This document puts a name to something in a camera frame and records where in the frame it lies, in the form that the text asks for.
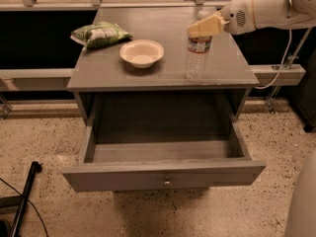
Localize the thin black cable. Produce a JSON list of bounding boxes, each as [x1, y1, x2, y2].
[[0, 177, 49, 237]]

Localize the clear plastic water bottle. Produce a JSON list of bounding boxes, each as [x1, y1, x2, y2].
[[184, 9, 213, 81]]

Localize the round metal drawer knob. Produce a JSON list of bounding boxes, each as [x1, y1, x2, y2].
[[163, 180, 172, 187]]

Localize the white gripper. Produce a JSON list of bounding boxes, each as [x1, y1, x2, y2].
[[187, 0, 256, 39]]

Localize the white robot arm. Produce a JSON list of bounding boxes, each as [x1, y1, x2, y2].
[[188, 0, 316, 39]]

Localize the white paper bowl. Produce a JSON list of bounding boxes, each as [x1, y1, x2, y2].
[[119, 39, 164, 69]]

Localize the grey wooden cabinet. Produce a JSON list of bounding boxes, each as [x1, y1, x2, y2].
[[68, 6, 258, 117]]

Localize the open grey top drawer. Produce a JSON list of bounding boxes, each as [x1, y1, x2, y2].
[[62, 116, 266, 192]]

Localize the black stand leg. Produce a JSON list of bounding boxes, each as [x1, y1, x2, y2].
[[0, 161, 41, 237]]

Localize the green snack bag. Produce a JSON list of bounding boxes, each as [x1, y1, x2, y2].
[[70, 22, 132, 48]]

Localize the metal railing frame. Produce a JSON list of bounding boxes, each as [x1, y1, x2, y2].
[[0, 0, 316, 120]]

